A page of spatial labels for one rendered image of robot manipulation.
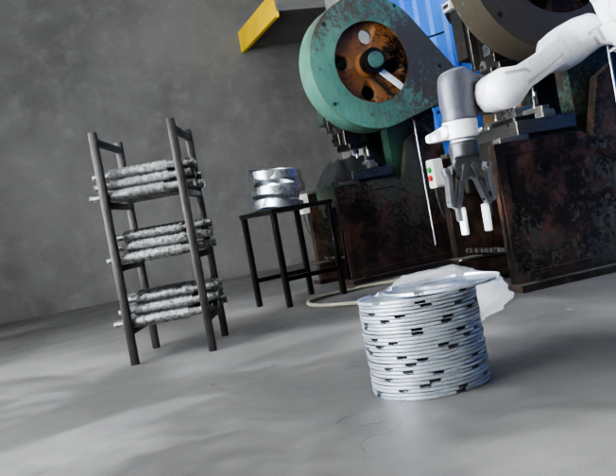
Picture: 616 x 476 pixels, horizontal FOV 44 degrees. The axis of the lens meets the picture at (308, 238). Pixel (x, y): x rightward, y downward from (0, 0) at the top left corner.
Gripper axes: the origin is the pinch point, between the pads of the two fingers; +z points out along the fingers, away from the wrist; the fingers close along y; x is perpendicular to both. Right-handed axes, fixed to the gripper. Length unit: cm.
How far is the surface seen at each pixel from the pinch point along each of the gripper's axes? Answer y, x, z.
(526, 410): -17, -39, 37
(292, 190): 22, 241, -24
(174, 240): -59, 141, -8
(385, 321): -30.8, -5.7, 19.2
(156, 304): -70, 145, 17
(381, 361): -33.0, -4.7, 28.4
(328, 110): 59, 263, -69
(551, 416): -16, -46, 37
